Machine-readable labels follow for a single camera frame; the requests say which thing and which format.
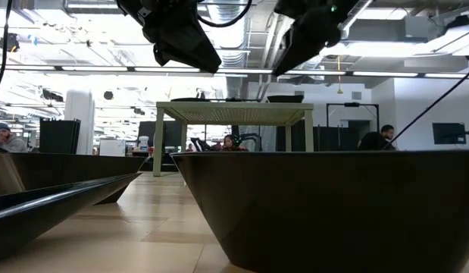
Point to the silver spiral duct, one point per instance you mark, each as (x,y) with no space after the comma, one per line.
(355,13)

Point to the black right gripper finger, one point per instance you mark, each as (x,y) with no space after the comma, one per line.
(298,60)
(310,34)

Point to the white column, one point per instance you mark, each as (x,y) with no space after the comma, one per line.
(79,121)

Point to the person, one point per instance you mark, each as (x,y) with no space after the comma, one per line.
(374,142)
(231,144)
(10,142)

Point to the black round ceiling speaker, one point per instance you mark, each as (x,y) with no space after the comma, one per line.
(108,95)

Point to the black ceiling device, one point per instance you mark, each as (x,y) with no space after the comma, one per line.
(8,42)

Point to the black square cup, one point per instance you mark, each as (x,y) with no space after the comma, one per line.
(285,99)

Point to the background black robot arm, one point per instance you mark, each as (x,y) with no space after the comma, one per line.
(253,139)
(202,145)

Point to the black screen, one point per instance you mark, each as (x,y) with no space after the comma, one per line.
(171,132)

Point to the green perforated metal riser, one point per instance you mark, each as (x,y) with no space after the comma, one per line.
(234,113)

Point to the white jug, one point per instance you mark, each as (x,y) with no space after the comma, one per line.
(143,144)

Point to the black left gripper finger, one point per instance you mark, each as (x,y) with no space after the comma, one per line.
(192,43)
(188,62)

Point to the black wall monitor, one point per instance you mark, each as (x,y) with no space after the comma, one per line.
(449,133)

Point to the black tube stand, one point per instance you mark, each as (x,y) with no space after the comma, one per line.
(351,104)

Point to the black partition panel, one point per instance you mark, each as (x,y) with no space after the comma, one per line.
(60,136)
(332,138)

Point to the long ceiling light strip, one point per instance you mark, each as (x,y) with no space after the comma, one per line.
(94,68)

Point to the black teardrop plate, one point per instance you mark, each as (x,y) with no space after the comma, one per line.
(86,170)
(332,208)
(29,227)

